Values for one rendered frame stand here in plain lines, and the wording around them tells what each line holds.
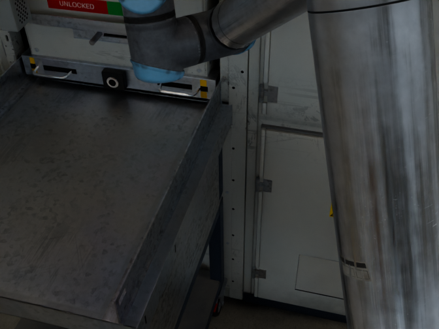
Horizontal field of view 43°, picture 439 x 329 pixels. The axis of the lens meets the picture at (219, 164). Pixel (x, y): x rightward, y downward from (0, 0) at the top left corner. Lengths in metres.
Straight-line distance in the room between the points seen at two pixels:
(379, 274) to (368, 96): 0.18
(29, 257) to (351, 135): 0.78
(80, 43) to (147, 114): 0.26
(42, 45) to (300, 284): 1.08
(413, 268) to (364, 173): 0.11
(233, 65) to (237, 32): 0.44
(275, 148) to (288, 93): 0.18
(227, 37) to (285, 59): 0.37
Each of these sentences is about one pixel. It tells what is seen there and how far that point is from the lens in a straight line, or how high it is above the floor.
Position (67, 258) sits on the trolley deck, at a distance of 1.14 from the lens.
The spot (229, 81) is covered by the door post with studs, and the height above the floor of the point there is 0.92.
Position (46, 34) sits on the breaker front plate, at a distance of 1.57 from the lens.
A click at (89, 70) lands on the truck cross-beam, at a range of 1.55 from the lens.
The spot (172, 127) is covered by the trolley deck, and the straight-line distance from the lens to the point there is 1.40.
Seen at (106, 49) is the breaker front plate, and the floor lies 0.97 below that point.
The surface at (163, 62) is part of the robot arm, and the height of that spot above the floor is 1.19.
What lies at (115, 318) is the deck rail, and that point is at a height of 0.85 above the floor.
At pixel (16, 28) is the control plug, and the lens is 1.45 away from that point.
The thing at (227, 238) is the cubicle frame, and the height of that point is 0.32.
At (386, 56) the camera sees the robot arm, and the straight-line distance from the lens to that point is 0.51.
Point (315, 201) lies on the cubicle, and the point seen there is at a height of 0.57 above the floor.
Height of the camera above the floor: 1.70
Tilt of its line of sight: 42 degrees down
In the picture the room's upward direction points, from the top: 1 degrees counter-clockwise
